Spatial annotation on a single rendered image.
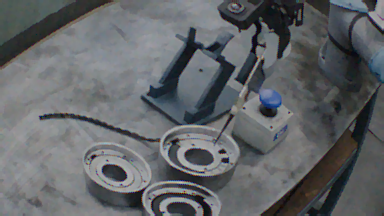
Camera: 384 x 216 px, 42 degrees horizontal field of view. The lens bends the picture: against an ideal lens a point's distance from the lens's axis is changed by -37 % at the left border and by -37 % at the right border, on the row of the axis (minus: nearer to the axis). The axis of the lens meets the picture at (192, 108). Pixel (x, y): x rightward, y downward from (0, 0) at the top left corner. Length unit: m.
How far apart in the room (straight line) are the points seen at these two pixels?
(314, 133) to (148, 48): 0.34
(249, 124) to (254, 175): 0.09
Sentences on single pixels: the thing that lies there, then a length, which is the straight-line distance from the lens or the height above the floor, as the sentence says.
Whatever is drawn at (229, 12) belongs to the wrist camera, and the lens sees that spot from 0.89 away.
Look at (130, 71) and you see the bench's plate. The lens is 1.19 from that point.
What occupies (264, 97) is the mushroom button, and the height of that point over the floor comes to 0.87.
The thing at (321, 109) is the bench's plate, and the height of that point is 0.80.
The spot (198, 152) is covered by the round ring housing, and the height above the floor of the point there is 0.82.
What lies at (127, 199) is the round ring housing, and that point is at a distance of 0.91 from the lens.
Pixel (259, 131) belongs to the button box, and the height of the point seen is 0.83.
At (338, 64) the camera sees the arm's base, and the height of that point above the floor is 0.85.
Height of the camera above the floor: 1.46
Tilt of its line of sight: 36 degrees down
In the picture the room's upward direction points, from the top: 11 degrees clockwise
